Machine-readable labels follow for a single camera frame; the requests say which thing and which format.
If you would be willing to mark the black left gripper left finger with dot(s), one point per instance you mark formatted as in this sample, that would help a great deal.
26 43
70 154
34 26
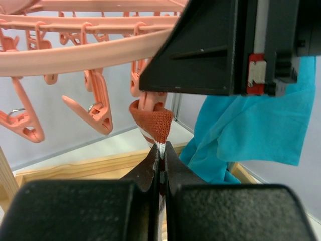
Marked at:
123 209

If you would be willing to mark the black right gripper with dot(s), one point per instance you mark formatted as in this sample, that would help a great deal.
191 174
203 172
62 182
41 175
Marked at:
271 39

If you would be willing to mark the pink round clip hanger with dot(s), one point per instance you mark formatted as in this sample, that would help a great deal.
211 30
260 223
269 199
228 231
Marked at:
71 36

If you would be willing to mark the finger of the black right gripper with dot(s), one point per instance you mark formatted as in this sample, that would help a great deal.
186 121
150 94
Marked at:
198 56

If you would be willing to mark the teal cloth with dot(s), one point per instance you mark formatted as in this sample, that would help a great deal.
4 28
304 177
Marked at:
235 128

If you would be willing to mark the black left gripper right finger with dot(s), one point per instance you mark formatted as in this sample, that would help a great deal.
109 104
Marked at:
197 210

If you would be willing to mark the grey sock red striped cuff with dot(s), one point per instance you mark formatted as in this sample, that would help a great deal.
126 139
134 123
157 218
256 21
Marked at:
156 123

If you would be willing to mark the wooden hanging rack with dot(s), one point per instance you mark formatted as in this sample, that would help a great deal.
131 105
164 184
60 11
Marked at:
107 167

